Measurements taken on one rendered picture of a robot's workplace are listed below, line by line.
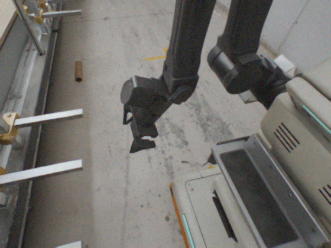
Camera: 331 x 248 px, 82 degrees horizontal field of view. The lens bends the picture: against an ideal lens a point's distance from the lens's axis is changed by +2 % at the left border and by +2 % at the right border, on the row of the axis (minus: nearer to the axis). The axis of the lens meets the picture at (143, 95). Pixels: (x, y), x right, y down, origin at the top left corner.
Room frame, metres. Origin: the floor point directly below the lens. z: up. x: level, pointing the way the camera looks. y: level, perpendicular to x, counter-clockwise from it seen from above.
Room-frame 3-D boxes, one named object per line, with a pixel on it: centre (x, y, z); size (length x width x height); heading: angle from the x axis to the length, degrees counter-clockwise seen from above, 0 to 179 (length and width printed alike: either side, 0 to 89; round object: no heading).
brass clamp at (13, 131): (0.44, 0.58, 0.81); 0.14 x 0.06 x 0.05; 12
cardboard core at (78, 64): (1.72, 0.77, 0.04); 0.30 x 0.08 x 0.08; 12
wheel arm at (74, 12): (1.46, 0.71, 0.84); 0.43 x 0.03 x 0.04; 102
